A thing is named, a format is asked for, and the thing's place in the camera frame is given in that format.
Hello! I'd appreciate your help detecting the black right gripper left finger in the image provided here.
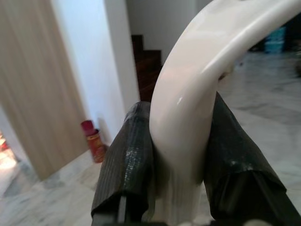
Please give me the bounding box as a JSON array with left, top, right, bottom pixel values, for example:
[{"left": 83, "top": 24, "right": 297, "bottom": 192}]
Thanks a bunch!
[{"left": 91, "top": 101, "right": 156, "bottom": 226}]

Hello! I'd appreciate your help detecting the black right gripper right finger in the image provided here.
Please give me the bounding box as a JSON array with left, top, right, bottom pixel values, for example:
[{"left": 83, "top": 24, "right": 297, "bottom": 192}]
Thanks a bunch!
[{"left": 203, "top": 93, "right": 301, "bottom": 226}]

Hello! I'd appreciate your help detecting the cream long-handled dustpan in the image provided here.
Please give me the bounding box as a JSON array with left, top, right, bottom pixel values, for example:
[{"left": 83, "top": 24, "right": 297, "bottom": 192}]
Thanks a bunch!
[{"left": 150, "top": 0, "right": 301, "bottom": 223}]

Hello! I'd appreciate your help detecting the red spray can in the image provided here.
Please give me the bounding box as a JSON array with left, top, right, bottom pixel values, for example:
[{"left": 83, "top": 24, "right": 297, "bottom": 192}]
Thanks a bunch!
[{"left": 80, "top": 120, "right": 106, "bottom": 163}]

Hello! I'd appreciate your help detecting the dark wooden staircase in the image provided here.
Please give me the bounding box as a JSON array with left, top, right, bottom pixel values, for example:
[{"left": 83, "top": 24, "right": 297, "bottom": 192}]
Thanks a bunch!
[{"left": 131, "top": 34, "right": 163, "bottom": 102}]

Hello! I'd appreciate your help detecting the blue plastic container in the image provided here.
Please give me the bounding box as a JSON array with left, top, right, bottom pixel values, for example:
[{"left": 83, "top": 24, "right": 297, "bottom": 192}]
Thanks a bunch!
[{"left": 265, "top": 25, "right": 288, "bottom": 54}]

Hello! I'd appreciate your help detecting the light wooden cabinet panel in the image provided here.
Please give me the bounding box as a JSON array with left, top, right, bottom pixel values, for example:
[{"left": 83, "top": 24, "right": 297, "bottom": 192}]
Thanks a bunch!
[{"left": 0, "top": 0, "right": 89, "bottom": 182}]

